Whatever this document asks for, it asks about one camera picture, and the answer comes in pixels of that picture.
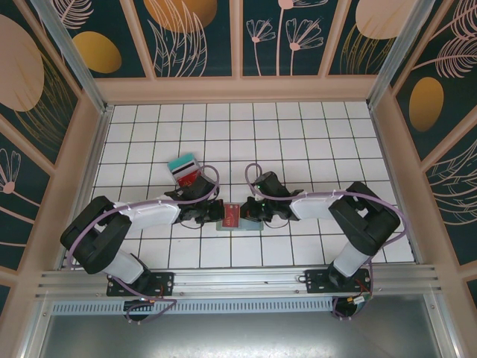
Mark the grey-green card holder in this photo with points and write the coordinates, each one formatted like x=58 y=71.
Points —
x=253 y=225

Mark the red card gold print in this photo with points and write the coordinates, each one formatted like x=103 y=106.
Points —
x=232 y=216

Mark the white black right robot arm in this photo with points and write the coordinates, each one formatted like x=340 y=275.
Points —
x=309 y=209

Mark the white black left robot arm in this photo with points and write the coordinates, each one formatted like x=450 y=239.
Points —
x=153 y=214

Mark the teal and red card box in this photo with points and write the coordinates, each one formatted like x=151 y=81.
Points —
x=184 y=169

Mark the teal card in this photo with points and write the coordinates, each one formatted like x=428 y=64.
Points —
x=182 y=161

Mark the grey metal panel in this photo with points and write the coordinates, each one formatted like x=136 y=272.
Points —
x=238 y=335

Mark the small green controller board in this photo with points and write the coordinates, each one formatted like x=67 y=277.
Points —
x=359 y=300

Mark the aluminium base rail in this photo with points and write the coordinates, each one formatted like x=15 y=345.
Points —
x=238 y=279

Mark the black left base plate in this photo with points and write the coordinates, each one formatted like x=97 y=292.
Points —
x=165 y=279

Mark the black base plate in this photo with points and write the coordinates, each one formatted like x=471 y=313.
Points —
x=165 y=279
x=315 y=279

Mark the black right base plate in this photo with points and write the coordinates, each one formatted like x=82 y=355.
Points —
x=315 y=279

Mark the aluminium side rail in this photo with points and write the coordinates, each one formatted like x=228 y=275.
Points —
x=391 y=168
x=89 y=168

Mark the aluminium corner post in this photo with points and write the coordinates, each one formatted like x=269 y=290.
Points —
x=72 y=56
x=402 y=56

